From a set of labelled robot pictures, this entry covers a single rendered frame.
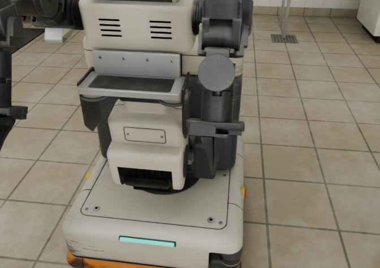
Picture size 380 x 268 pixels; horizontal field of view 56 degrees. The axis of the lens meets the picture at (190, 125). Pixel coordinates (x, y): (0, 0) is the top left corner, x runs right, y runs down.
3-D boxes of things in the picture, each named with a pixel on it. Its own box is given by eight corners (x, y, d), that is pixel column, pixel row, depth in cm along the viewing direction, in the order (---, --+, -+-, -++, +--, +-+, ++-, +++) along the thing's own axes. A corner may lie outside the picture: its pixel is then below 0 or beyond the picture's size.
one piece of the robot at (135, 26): (115, 139, 137) (80, -27, 97) (214, 147, 133) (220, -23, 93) (91, 194, 117) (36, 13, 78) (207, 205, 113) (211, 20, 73)
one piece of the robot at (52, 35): (60, 26, 100) (50, -15, 93) (78, 27, 100) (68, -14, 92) (44, 43, 93) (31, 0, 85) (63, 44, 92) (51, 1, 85)
